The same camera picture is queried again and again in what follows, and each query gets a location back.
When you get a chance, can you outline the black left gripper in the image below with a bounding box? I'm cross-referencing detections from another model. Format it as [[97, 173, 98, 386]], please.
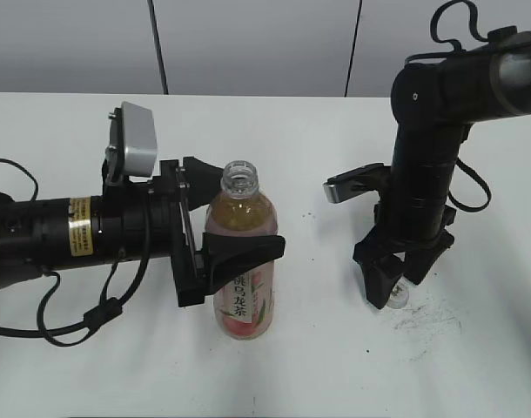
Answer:
[[100, 157, 286, 307]]

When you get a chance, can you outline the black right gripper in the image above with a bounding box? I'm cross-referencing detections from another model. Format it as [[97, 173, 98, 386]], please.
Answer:
[[353, 206, 455, 309]]

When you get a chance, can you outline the grey bottle cap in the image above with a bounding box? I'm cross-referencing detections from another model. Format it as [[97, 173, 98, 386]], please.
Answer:
[[386, 280, 409, 309]]

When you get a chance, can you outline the oolong tea bottle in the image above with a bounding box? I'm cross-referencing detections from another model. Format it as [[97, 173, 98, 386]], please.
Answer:
[[205, 160, 278, 340]]

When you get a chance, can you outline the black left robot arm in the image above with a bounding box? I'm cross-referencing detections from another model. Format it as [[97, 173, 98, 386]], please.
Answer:
[[0, 157, 286, 307]]

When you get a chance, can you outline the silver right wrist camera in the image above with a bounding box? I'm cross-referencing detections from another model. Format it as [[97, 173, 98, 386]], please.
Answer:
[[323, 163, 391, 204]]

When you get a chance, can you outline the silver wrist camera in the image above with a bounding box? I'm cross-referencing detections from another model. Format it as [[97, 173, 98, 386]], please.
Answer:
[[323, 163, 391, 204], [104, 101, 158, 186]]

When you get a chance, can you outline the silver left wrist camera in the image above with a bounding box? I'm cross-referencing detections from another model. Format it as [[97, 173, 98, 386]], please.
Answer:
[[104, 101, 158, 186]]

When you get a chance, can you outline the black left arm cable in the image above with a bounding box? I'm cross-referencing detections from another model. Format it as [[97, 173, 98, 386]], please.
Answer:
[[0, 158, 151, 348]]

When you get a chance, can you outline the black wall seam strip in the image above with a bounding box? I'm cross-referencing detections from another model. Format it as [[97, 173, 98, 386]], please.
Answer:
[[146, 0, 169, 95], [343, 0, 364, 98]]

